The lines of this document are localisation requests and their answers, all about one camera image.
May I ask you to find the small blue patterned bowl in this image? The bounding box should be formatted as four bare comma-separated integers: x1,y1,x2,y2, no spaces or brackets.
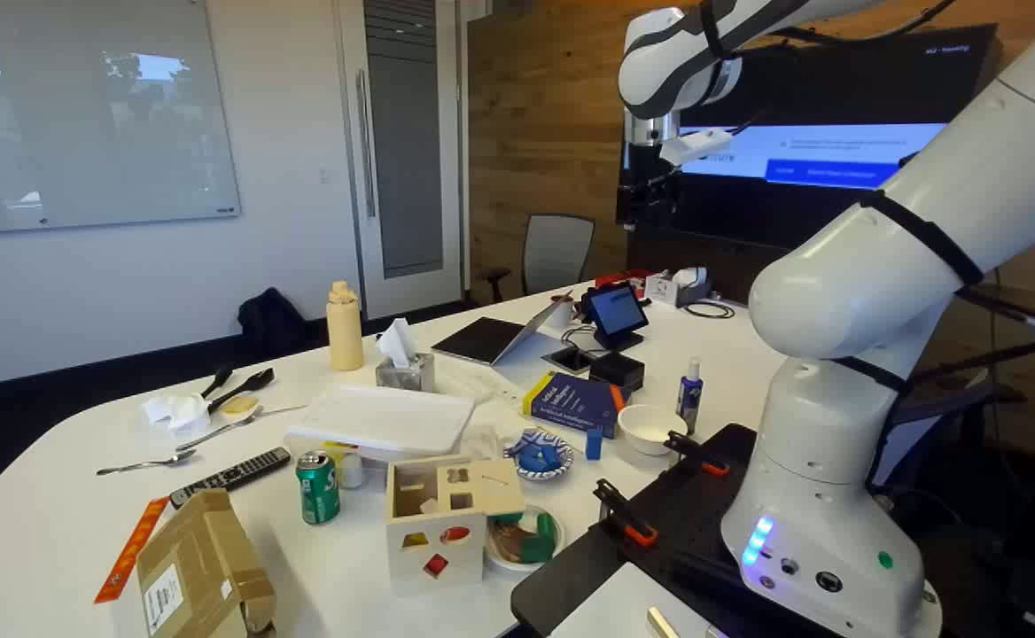
503,429,577,484

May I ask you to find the white box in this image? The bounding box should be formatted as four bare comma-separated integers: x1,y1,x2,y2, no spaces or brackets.
641,265,717,311

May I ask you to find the brown cardboard box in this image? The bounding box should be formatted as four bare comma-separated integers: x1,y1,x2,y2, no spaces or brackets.
134,484,278,638

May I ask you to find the metal fork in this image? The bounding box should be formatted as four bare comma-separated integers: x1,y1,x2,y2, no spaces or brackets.
91,446,198,477

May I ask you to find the bowl with coloured blocks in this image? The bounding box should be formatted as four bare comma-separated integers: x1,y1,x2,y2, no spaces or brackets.
482,502,564,578

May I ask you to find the orange strip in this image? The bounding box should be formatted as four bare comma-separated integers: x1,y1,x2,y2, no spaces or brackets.
91,494,173,605

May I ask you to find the tissue box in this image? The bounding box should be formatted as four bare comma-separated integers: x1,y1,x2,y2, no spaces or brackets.
373,315,438,392

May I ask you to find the small white container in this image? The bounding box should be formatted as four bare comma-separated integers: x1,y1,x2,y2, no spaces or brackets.
140,392,216,443

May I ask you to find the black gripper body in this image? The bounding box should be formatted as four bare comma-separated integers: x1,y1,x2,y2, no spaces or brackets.
620,110,688,231

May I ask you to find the large wall monitor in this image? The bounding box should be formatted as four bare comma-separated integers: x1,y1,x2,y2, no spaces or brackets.
617,21,1001,244

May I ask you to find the black plastic spoon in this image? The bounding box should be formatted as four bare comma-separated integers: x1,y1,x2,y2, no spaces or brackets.
196,365,275,419

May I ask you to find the wooden shape sorter box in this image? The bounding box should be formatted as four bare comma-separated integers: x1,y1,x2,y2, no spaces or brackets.
382,455,527,594

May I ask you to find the small black box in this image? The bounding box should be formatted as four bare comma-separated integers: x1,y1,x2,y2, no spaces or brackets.
583,350,648,402

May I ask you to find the black clamp with orange handle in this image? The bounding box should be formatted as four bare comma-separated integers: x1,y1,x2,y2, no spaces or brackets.
664,429,733,481
593,476,664,553

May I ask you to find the white rectangular tray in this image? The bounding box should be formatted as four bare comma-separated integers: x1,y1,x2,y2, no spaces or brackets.
284,378,482,465

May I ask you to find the cream squeeze bottle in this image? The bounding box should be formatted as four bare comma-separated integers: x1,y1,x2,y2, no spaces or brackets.
323,278,368,377

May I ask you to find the small standing display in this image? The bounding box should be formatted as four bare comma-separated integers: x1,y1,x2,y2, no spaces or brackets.
577,280,652,355

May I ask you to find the coiled black cable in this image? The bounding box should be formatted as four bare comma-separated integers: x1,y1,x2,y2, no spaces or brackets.
679,296,739,322

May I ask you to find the white door with glass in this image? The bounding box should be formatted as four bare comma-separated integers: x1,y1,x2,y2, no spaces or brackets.
354,0,469,320

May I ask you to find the wall whiteboard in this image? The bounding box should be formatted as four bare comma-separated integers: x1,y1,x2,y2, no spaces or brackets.
0,0,245,242

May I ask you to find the silver laptop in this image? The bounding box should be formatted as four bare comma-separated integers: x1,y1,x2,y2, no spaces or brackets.
489,296,583,392

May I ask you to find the grey office chair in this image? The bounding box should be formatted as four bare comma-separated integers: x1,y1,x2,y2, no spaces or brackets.
486,213,600,300

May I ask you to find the black remote control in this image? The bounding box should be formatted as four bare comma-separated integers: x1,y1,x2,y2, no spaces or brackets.
165,443,295,514

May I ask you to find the white paper sheet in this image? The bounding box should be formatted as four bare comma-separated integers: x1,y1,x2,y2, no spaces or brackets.
541,558,733,638

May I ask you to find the black bag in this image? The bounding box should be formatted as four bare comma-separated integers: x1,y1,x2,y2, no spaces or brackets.
235,282,311,355

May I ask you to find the black tablet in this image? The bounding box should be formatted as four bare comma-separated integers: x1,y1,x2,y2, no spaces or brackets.
433,311,527,370

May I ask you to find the spray bottle with blue collar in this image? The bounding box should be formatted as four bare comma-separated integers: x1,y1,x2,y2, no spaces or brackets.
672,355,708,436

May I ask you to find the dark blue office chair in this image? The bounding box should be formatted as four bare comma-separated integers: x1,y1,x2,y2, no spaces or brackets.
869,280,1035,506

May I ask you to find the gold pen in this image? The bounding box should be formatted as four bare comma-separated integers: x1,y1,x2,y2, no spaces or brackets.
641,604,684,638

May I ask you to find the blue and orange box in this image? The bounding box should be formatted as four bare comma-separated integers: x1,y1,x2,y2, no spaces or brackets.
521,370,628,441

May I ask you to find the black base board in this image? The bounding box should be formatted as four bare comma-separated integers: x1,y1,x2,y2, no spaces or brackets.
505,420,784,638

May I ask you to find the wooden spoon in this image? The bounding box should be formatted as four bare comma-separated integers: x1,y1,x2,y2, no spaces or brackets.
176,392,270,455

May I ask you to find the green drink can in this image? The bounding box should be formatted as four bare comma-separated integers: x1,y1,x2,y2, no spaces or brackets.
290,446,343,529

